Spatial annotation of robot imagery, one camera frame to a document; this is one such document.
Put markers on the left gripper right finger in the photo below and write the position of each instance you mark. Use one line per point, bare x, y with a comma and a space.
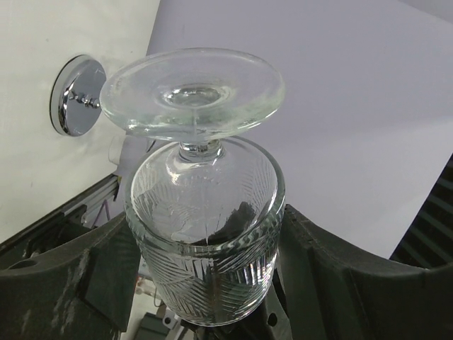
335, 290

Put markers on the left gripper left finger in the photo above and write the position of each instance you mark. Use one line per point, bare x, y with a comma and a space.
82, 289

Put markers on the ribbed wine glass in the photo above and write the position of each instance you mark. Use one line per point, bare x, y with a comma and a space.
206, 206

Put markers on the chrome wine glass rack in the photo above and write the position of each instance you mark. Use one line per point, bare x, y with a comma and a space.
74, 102

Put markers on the black mounting base plate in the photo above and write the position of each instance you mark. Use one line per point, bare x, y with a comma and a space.
68, 221

